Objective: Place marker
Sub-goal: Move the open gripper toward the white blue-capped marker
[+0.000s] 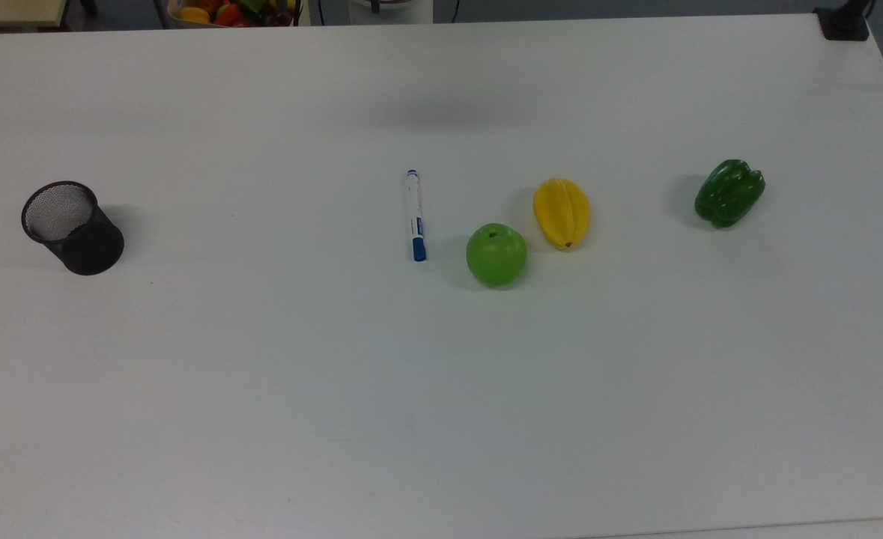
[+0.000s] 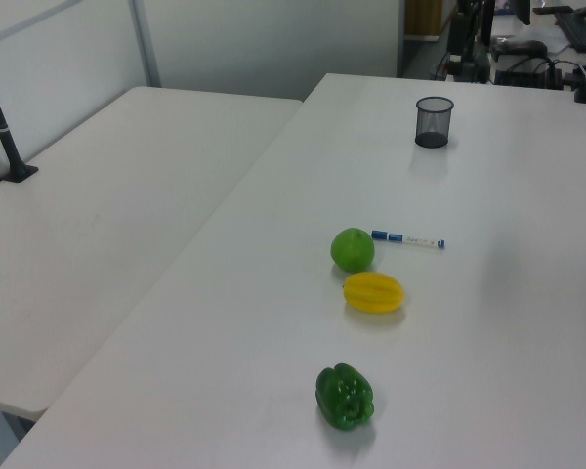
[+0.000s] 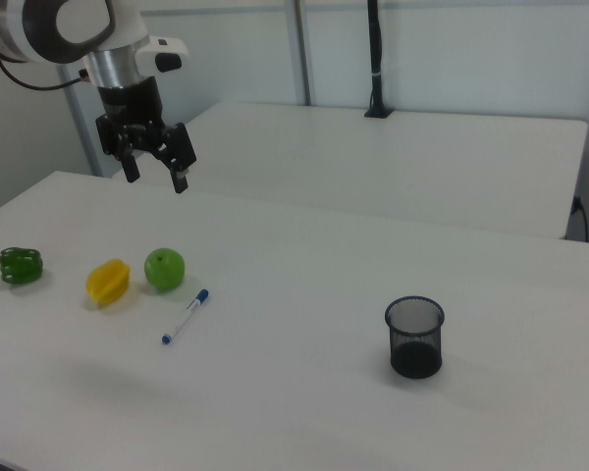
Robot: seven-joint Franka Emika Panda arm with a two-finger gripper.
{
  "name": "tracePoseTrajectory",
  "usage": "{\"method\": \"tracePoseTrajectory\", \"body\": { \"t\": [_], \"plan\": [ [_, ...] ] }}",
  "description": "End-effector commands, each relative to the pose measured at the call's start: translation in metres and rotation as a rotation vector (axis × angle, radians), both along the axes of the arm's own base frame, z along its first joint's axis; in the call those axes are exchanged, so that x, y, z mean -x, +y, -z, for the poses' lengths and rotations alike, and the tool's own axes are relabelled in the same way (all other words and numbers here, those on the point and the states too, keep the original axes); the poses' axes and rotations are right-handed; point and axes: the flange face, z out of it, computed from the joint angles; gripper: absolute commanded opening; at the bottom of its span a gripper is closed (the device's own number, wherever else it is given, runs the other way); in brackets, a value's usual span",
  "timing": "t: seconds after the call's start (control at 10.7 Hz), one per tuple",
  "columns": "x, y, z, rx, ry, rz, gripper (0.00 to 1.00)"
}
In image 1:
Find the white marker with blue cap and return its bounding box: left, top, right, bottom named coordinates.
left=406, top=169, right=428, bottom=262

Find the green toy apple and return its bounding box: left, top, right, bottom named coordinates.
left=465, top=222, right=528, bottom=287

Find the yellow toy starfruit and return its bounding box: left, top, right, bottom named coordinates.
left=532, top=177, right=591, bottom=251

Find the green toy bell pepper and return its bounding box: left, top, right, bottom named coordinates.
left=694, top=159, right=766, bottom=228

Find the basket of toy fruit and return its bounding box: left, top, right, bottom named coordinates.
left=167, top=0, right=304, bottom=29

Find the black mesh pen cup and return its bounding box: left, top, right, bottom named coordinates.
left=21, top=180, right=125, bottom=276

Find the beige wooden side table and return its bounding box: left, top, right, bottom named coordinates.
left=0, top=0, right=68, bottom=31

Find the black camera stand base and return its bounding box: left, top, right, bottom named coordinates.
left=813, top=0, right=872, bottom=41

